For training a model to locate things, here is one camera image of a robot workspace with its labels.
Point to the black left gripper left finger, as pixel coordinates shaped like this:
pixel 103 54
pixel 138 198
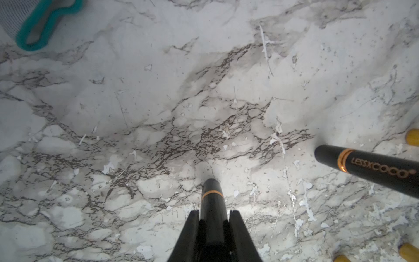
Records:
pixel 185 247

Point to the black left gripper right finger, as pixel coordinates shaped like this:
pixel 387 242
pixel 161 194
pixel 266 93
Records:
pixel 243 246

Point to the black lipstick tube lessxcoco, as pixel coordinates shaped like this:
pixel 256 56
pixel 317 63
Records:
pixel 398 174

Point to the small gold lipstick cap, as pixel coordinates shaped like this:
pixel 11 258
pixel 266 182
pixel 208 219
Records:
pixel 412 137

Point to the teal hand-shaped silicone mat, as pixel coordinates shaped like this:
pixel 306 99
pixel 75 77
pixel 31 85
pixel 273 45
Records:
pixel 31 23

